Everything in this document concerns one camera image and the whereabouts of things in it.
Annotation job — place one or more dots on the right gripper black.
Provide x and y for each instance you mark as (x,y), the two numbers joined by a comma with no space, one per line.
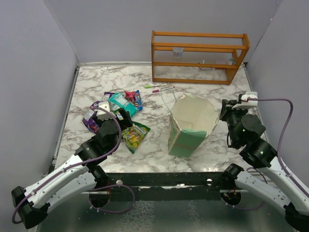
(227,108)

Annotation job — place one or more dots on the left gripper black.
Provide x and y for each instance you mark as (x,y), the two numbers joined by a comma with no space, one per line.
(125,123)

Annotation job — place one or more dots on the teal snack packet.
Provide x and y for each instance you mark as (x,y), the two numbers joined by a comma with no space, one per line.
(117,101)

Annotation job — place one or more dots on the red snack packet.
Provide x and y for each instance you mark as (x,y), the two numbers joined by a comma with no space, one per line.
(130,96)

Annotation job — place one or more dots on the blue m&m snack packet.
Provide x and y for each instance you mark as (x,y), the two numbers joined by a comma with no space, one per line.
(137,100)

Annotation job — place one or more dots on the purple snack packet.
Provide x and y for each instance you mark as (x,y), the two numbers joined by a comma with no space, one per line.
(107,95)
(88,118)

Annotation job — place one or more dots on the green paper bag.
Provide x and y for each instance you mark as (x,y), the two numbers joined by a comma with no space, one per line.
(192,119)

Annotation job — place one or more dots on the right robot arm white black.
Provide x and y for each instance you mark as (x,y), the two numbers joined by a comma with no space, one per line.
(290,196)

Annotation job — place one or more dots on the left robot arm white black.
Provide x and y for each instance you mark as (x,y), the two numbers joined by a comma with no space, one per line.
(79,173)

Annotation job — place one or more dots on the green capped marker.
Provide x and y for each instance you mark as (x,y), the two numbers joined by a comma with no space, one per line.
(153,86)

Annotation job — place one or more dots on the orange wooden rack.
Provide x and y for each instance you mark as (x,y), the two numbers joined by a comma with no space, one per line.
(208,58)

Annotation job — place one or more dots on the small clear plastic cup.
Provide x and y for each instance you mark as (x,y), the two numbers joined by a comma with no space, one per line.
(177,52)

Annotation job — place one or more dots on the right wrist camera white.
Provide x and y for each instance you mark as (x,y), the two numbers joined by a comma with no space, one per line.
(246,101)

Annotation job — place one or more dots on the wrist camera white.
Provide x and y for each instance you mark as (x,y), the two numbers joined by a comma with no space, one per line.
(106,114)
(246,101)

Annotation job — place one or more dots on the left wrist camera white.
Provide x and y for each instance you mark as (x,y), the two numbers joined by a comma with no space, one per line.
(106,114)

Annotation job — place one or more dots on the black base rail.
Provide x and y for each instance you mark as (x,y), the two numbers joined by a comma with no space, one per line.
(124,187)

